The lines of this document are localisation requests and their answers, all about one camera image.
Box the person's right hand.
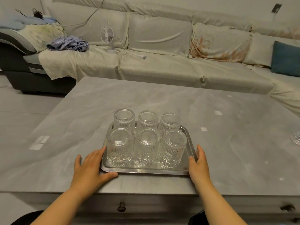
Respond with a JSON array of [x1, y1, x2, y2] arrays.
[[188, 144, 211, 189]]

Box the person's left hand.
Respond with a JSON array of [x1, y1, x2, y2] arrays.
[[70, 145, 119, 198]]

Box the stainless steel tray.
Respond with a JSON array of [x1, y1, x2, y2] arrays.
[[100, 121, 198, 175]]

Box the person's right forearm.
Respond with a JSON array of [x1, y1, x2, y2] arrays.
[[196, 183, 248, 225]]

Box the person's left forearm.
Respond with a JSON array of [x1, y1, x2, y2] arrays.
[[30, 187, 94, 225]]

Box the group of ribbed glass tumblers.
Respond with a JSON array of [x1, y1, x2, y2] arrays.
[[107, 109, 188, 169]]

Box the person's black trousers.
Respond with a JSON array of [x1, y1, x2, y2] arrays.
[[10, 209, 207, 225]]

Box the grey covered corner sofa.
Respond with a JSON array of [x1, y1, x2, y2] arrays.
[[0, 0, 300, 118]]

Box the clear glass dish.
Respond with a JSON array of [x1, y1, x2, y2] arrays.
[[290, 131, 300, 146]]

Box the blue striped crumpled cloth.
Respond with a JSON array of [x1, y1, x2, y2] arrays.
[[46, 36, 90, 52]]

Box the orange floral back cushion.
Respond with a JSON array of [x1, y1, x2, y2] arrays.
[[189, 22, 253, 63]]

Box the small white desk fan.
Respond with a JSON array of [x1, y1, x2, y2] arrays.
[[100, 26, 118, 54]]

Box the plain grey back cushion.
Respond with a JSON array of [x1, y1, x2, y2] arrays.
[[48, 2, 131, 49], [128, 12, 193, 58], [242, 33, 300, 68]]

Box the pale floral pillow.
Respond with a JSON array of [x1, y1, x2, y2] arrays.
[[18, 23, 67, 53]]

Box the teal velvet pillow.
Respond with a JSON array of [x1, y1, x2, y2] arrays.
[[271, 41, 300, 77]]

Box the light blue blanket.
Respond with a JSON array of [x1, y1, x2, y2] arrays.
[[0, 16, 57, 31]]

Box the white fan cable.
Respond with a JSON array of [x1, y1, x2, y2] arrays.
[[114, 35, 141, 57]]

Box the thin grey cable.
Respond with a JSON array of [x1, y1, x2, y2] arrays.
[[55, 0, 111, 28]]

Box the black tangled cable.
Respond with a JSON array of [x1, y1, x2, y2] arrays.
[[15, 8, 44, 19]]

